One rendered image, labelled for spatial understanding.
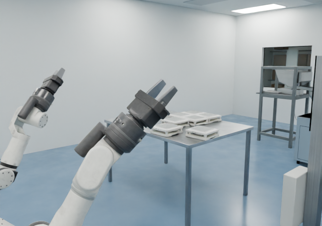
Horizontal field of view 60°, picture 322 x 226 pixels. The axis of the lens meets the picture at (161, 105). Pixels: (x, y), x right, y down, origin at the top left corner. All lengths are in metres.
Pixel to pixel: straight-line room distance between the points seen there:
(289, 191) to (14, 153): 1.20
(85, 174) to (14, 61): 4.60
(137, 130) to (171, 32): 6.22
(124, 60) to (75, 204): 5.40
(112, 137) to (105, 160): 0.06
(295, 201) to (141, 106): 0.96
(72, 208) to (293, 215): 1.05
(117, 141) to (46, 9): 4.84
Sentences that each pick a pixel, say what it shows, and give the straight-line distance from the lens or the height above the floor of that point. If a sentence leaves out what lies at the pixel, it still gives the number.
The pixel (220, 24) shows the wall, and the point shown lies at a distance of 8.18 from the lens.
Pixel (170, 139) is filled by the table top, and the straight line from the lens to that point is 2.72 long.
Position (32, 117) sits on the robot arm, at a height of 1.37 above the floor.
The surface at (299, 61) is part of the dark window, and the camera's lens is 7.84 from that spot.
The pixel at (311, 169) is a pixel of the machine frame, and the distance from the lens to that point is 1.50.
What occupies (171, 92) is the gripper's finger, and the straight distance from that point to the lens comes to 0.73.
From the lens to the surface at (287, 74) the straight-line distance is 5.69.
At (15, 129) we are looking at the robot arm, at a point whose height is 1.33.
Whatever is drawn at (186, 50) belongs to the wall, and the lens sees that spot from 7.18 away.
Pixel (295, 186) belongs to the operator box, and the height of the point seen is 1.04.
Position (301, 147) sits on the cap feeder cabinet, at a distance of 4.85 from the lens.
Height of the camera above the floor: 1.60
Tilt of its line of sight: 9 degrees down
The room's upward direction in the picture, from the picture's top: straight up
